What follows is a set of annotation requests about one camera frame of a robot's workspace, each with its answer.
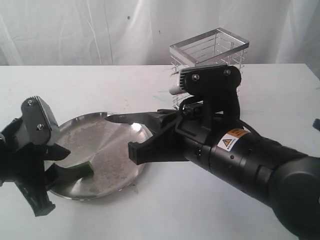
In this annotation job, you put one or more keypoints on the black handled paring knife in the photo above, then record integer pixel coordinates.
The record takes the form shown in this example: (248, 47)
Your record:
(122, 117)

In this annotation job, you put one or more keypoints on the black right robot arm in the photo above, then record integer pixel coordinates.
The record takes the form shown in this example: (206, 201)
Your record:
(284, 179)

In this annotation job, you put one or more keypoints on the green cucumber piece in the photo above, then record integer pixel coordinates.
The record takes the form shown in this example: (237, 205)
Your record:
(81, 170)

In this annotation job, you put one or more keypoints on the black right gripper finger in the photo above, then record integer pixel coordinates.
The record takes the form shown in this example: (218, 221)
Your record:
(162, 118)
(164, 146)

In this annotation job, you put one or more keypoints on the chrome wire utensil rack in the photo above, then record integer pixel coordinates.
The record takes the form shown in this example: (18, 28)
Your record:
(215, 47)

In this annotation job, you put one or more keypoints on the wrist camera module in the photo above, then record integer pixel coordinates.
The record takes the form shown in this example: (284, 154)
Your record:
(40, 123)
(214, 85)

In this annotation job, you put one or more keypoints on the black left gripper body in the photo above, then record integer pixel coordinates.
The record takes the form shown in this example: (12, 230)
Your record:
(23, 165)

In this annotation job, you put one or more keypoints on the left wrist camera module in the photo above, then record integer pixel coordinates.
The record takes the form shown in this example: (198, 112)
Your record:
(40, 123)

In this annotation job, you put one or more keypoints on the white backdrop curtain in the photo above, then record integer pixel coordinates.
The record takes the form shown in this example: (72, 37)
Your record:
(139, 32)

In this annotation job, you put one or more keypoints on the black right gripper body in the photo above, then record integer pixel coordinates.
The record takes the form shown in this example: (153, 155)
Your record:
(215, 149)

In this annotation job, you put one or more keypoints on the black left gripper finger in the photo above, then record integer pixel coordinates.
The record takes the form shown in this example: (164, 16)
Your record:
(55, 174)
(37, 197)

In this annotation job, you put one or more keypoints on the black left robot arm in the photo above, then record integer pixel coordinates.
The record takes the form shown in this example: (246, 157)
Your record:
(8, 134)

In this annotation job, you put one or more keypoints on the round stainless steel plate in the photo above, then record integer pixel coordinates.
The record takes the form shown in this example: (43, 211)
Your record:
(91, 138)

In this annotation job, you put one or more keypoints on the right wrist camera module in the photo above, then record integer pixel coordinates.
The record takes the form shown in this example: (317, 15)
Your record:
(214, 85)

